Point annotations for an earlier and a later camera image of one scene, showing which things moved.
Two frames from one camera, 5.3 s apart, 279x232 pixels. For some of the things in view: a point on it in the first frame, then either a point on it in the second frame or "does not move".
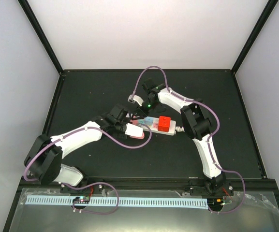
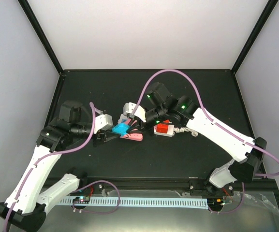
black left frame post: [40, 34] does not move
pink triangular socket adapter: [136, 122] does not move
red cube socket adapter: [164, 123] does not move
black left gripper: [123, 137] to [100, 137]
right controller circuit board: [215, 203] does not move
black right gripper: [143, 112] to [138, 124]
